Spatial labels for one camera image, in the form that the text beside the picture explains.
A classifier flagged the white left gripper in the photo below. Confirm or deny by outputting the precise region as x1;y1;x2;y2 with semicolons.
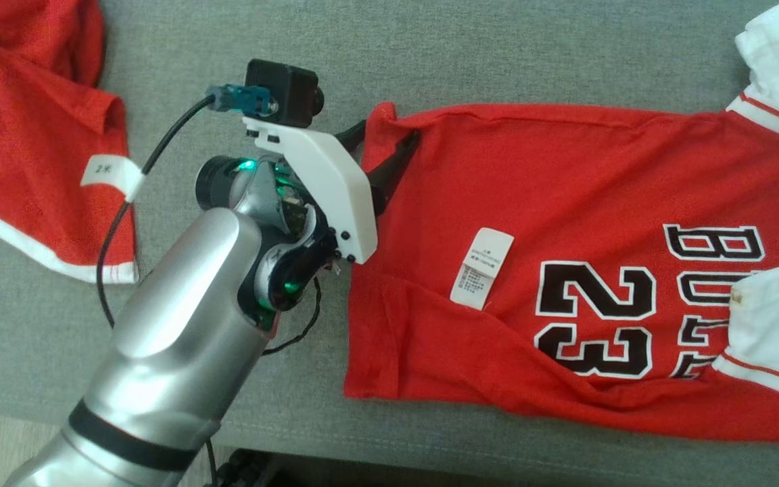
242;116;421;265

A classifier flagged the red basketball jersey white trim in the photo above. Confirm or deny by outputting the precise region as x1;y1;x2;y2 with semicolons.
344;0;779;444

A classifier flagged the red shorts white hem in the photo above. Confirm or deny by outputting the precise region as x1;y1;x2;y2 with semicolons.
0;0;139;285

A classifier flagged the wide grey sofa seat cushion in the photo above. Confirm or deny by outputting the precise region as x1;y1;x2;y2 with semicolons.
0;0;779;487

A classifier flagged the teal cable connector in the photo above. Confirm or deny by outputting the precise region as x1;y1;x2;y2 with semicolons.
206;83;279;116

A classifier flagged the thin black twisted wire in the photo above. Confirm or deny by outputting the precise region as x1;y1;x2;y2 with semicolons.
261;276;323;356

